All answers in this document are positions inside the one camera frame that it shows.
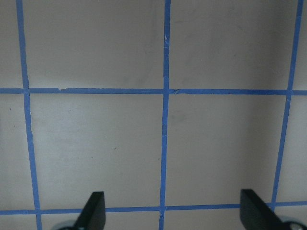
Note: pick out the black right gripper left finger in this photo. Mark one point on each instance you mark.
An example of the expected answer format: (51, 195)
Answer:
(93, 215)

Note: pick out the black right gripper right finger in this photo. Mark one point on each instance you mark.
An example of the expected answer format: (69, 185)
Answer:
(255, 214)

